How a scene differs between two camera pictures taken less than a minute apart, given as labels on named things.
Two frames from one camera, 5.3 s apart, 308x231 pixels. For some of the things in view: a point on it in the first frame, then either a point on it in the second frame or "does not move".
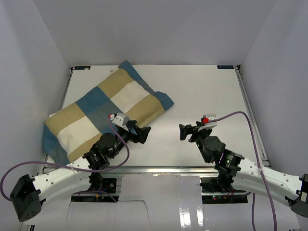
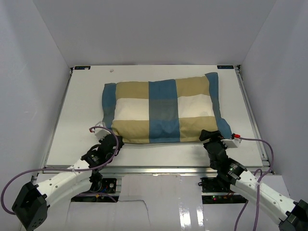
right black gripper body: (199, 135) → (216, 136)
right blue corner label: (225, 67) does not move
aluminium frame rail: (253, 118) does not move
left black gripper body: (125, 135) → (120, 144)
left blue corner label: (82, 67) does not move
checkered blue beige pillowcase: (71, 133) → (167, 111)
